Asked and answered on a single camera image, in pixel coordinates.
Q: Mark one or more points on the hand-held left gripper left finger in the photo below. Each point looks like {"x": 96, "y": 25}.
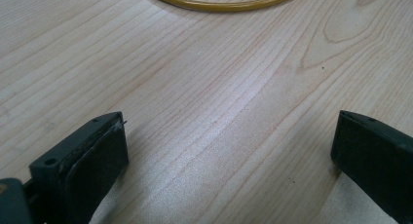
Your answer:
{"x": 87, "y": 165}

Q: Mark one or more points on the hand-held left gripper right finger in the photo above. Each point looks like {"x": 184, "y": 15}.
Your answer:
{"x": 373, "y": 152}

